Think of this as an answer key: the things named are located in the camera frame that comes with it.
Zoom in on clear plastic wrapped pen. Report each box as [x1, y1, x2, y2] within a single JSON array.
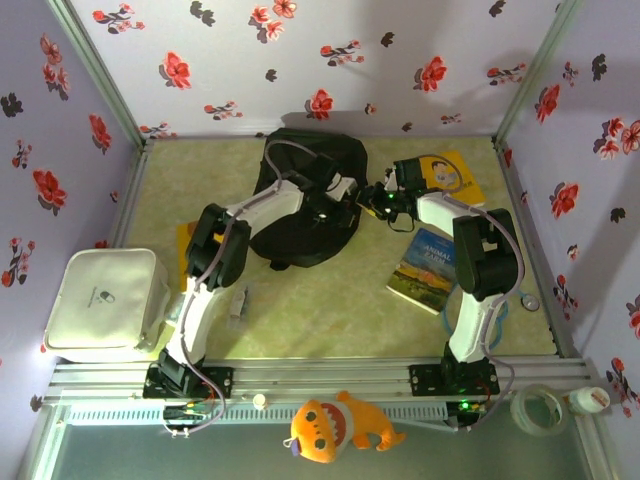
[[227, 282, 254, 330]]

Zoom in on Animal Farm paperback book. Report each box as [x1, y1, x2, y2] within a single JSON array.
[[385, 227, 459, 316]]

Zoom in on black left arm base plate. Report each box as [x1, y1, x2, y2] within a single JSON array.
[[143, 363, 235, 400]]

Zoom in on green circuit board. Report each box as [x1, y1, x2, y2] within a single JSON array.
[[447, 399, 489, 419], [164, 405, 214, 426]]

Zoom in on clear tape roll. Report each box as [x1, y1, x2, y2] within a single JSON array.
[[509, 383, 569, 438]]

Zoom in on yellow cartoon boy book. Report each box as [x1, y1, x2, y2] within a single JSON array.
[[418, 149, 487, 209]]

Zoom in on white zipped pouch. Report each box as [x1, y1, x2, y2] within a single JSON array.
[[42, 248, 171, 364]]

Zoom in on orange shark plush toy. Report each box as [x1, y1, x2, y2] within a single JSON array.
[[282, 390, 407, 465]]

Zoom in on black backpack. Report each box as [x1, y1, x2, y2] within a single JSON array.
[[248, 127, 371, 271]]

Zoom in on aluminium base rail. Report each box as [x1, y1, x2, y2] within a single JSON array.
[[42, 357, 601, 409]]

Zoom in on white pill bottle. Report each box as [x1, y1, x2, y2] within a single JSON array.
[[569, 385, 612, 415]]

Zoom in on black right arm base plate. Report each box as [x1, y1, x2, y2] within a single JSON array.
[[408, 363, 501, 397]]

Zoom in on aluminium side rail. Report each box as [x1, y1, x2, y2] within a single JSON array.
[[109, 142, 154, 249], [492, 139, 576, 357]]

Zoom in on blue tube stethoscope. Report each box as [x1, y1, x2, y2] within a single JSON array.
[[442, 284, 542, 354]]

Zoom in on aluminium corner post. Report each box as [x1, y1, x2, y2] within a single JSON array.
[[47, 0, 151, 149], [494, 0, 585, 144]]

